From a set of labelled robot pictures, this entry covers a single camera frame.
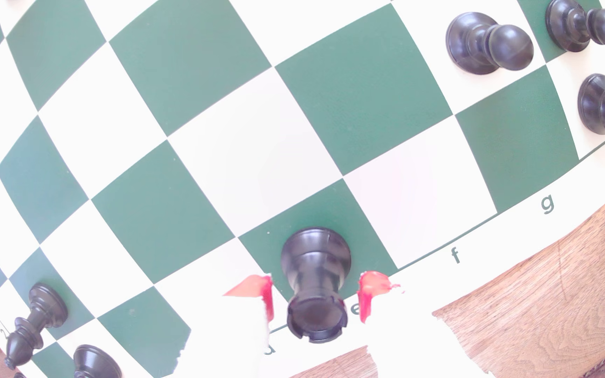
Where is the black pawn chess piece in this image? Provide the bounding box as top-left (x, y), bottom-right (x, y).
top-left (445, 12), bottom-right (535, 75)
top-left (545, 0), bottom-right (605, 53)

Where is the green and cream chess mat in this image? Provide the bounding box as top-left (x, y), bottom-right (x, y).
top-left (0, 0), bottom-right (605, 378)

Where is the black bishop chess piece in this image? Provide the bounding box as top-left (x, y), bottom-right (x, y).
top-left (5, 283), bottom-right (69, 370)

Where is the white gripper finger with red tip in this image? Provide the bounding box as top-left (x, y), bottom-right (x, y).
top-left (174, 274), bottom-right (275, 378)
top-left (357, 271), bottom-right (484, 378)

